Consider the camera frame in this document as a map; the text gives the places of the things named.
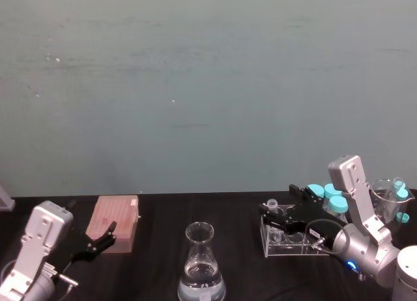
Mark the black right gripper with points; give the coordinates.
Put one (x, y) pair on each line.
(322, 234)

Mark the black table cloth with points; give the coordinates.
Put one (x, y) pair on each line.
(156, 268)

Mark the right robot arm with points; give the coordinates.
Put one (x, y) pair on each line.
(355, 190)

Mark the clear tube with clear cap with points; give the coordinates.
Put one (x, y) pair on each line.
(272, 204)

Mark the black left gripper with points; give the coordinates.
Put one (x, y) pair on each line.
(76, 249)

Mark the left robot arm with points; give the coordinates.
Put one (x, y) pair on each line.
(42, 223)

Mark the pink ribbed plastic box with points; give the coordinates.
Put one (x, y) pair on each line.
(112, 219)

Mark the glass beaker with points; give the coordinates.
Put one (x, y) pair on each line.
(382, 203)

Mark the clear plastic tube rack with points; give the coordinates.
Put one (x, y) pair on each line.
(293, 245)

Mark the tube with cyan cap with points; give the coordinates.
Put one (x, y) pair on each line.
(403, 218)
(316, 190)
(333, 189)
(337, 204)
(398, 184)
(402, 193)

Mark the glass conical flask with liquid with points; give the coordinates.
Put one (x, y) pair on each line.
(201, 268)

